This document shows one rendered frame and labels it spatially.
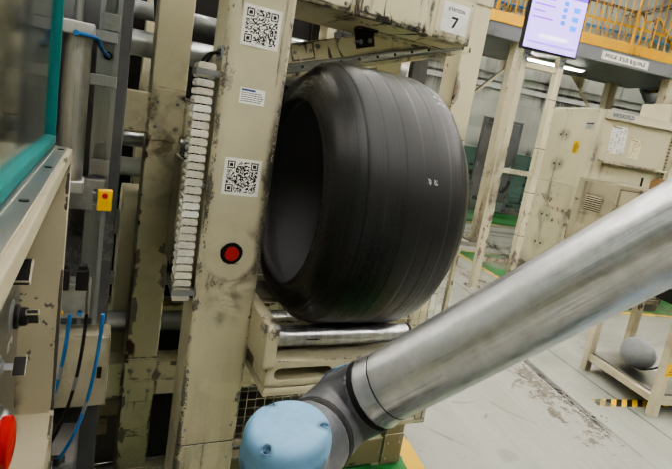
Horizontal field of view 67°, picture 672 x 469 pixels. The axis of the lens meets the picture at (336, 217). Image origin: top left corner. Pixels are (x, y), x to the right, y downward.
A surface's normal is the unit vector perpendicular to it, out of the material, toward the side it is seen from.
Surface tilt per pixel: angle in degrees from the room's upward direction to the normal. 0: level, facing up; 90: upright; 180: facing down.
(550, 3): 90
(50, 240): 90
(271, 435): 7
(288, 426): 7
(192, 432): 90
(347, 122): 62
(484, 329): 82
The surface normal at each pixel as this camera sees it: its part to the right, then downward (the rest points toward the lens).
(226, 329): 0.40, 0.23
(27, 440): 0.16, -0.97
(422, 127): 0.42, -0.41
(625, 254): -0.54, -0.06
